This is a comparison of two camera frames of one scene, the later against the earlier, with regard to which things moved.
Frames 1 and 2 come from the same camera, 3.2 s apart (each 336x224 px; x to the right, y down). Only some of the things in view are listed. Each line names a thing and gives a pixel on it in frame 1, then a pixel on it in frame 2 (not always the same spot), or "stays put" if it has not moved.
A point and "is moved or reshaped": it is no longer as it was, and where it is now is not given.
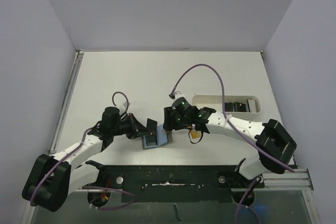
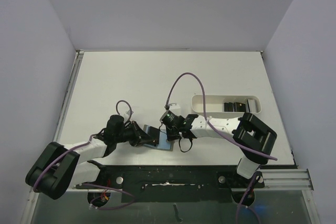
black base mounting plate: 160,183 stays put
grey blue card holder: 153,141 is moved or reshaped
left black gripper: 137,129 → 139,136
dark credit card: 151,125 is moved or reshaped
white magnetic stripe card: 252,105 stays put
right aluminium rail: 290,180 stays put
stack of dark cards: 235,107 stays put
